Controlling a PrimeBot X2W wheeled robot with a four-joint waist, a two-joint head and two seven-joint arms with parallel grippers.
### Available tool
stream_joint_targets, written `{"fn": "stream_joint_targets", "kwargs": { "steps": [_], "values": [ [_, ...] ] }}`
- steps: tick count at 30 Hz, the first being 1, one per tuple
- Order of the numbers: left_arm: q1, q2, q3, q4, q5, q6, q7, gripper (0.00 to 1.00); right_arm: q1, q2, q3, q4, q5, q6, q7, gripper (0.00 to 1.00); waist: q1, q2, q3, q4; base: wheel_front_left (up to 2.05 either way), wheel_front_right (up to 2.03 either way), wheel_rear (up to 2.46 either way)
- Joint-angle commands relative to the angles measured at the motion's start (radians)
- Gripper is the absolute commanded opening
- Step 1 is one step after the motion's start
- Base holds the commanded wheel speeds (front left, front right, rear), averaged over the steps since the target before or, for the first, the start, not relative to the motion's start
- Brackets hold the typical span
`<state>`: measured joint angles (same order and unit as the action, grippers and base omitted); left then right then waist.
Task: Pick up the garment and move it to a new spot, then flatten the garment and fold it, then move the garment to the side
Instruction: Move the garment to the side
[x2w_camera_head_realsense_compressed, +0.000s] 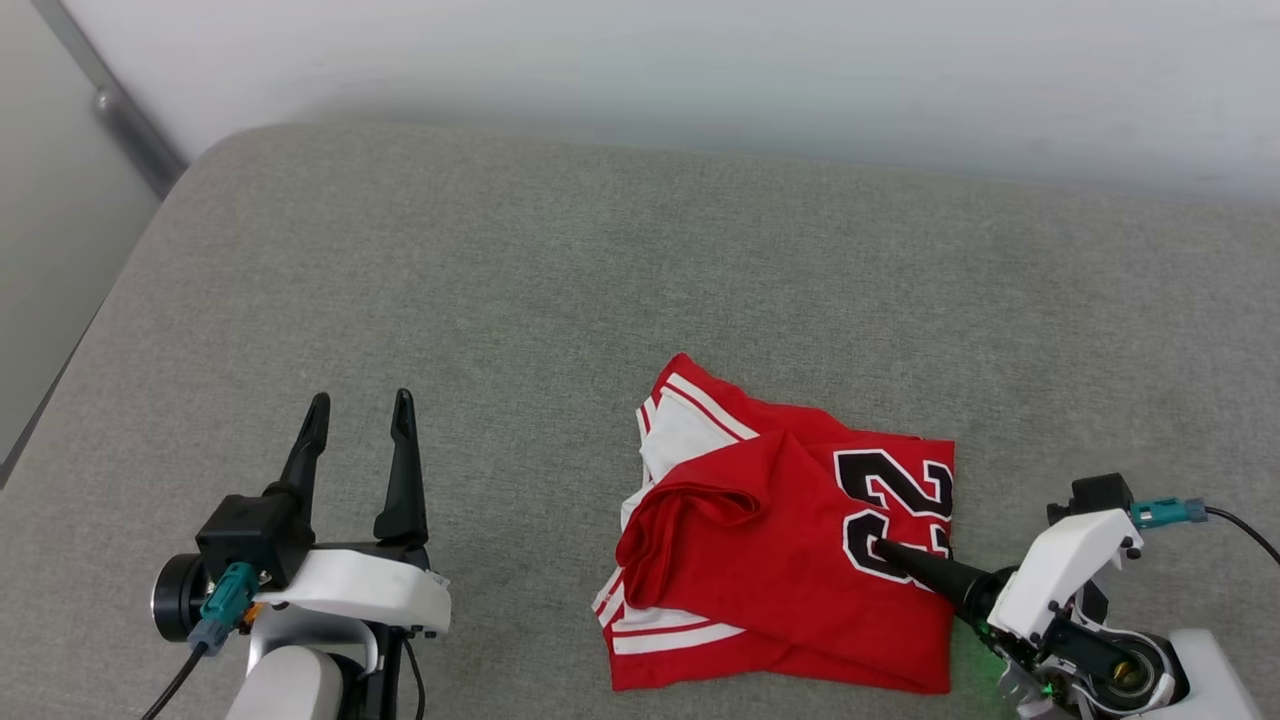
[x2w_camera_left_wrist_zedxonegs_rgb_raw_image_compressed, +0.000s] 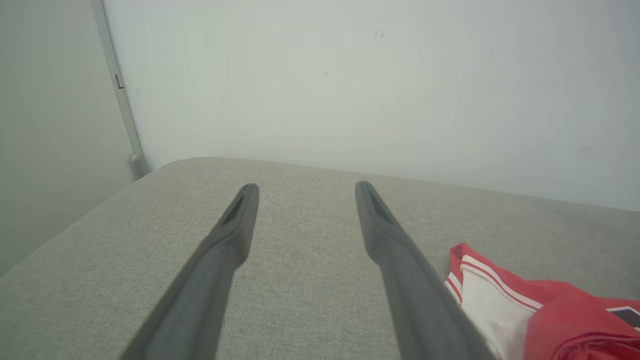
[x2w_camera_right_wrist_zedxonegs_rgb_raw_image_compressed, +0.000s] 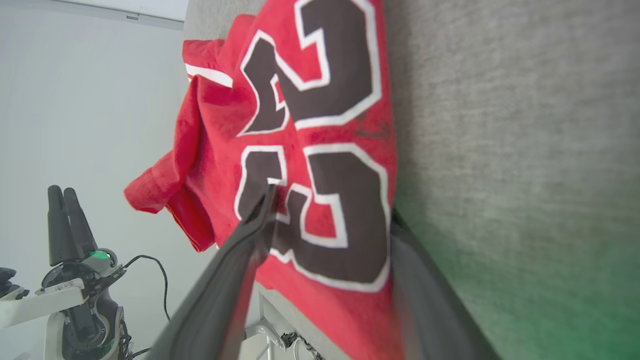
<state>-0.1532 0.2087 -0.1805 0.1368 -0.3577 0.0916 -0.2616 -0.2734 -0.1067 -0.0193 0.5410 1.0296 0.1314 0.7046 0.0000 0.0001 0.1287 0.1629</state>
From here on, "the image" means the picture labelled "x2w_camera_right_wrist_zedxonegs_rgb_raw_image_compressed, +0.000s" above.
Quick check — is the grey fabric sofa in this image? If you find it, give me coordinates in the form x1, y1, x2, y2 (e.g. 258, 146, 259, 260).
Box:
182, 0, 640, 360

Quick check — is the grey baseboard strip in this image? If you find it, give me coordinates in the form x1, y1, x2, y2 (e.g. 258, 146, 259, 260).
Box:
47, 0, 187, 31

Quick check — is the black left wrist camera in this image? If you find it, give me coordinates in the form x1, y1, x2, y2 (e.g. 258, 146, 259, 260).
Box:
0, 267, 29, 301

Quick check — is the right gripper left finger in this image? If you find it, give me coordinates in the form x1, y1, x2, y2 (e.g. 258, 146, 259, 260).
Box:
145, 185, 279, 360

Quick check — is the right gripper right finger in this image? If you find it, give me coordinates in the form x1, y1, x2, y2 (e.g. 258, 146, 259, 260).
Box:
390, 210, 501, 360

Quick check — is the red white basketball jersey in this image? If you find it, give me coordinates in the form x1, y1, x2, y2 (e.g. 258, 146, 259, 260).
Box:
124, 0, 407, 360

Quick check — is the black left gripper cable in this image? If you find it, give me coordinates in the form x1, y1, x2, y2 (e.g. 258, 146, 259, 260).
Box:
122, 254, 172, 322

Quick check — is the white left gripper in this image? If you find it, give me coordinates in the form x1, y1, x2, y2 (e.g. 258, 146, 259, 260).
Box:
0, 185, 126, 329

